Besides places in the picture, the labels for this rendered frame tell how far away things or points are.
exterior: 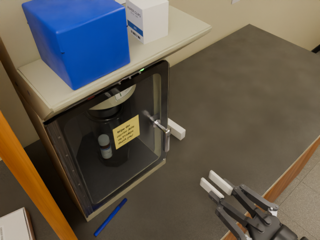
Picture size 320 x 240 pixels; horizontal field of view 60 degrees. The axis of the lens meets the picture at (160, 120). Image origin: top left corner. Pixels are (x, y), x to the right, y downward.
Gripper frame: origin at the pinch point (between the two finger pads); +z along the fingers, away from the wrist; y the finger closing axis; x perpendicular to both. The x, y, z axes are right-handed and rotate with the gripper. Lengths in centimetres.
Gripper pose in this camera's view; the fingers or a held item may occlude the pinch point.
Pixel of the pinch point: (215, 186)
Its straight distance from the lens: 72.5
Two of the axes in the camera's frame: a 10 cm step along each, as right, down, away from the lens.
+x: 0.0, 6.8, 7.3
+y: -7.5, 4.8, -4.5
